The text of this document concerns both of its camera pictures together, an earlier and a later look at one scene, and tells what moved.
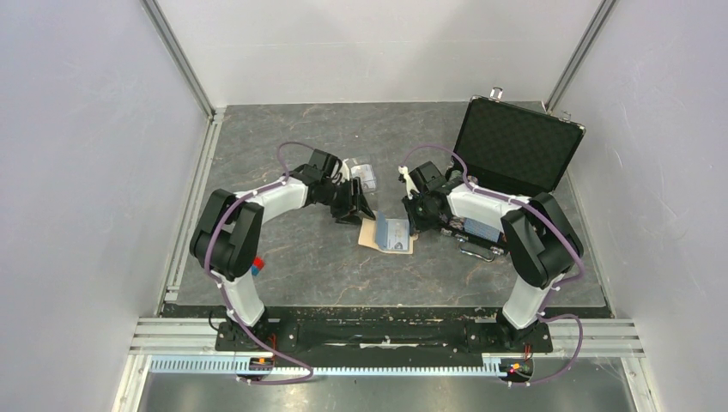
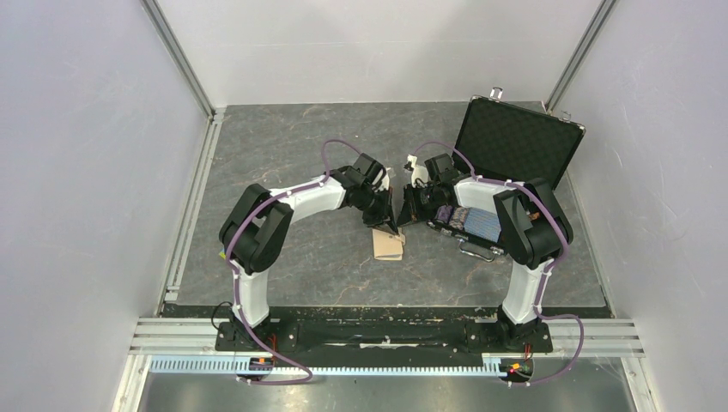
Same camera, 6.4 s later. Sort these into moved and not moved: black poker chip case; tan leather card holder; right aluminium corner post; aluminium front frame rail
Moved: tan leather card holder
Not moved: aluminium front frame rail; black poker chip case; right aluminium corner post
